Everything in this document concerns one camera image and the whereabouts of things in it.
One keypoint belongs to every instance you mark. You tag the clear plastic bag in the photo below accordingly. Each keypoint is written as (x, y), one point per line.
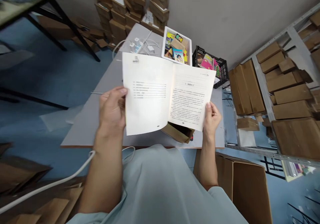
(56, 121)

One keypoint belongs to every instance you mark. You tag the cardboard scraps on floor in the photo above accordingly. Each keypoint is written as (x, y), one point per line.
(75, 34)

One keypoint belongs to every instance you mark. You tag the person's body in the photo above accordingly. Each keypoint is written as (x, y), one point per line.
(160, 191)

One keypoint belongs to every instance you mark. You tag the black plastic crate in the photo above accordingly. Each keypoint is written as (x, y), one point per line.
(222, 69)

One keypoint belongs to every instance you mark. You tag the person's left hand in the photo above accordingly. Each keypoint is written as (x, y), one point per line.
(112, 111)

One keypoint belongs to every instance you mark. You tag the black framed table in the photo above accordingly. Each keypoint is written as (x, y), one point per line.
(37, 6)

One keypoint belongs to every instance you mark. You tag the white power strip with chargers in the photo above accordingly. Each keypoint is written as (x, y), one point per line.
(141, 45)

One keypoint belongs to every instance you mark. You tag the large open cardboard box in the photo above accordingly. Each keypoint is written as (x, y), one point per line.
(245, 186)

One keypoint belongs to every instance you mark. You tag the pile of flattened cardboard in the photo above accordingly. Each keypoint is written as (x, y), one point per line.
(30, 194)

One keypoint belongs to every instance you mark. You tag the person's right hand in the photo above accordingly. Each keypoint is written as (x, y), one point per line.
(213, 121)

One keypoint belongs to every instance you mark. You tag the row of pink books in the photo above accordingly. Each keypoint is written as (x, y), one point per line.
(208, 62)

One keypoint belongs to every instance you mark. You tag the grey metal shelf with cartons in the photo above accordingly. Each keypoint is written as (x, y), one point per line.
(285, 101)

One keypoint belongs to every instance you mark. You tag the pile of small colourful books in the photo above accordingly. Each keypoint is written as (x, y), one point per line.
(177, 47)

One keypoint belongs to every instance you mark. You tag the small open cardboard box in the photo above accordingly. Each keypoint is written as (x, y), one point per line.
(178, 132)

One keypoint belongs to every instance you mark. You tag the stack of brown cartons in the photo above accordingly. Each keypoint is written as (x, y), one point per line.
(130, 11)

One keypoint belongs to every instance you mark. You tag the white plastic tray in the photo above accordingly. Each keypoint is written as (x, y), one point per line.
(165, 51)

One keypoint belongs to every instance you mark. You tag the black metal bar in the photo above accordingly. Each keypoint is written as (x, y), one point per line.
(30, 97)

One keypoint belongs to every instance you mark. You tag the white book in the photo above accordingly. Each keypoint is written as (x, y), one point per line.
(150, 94)

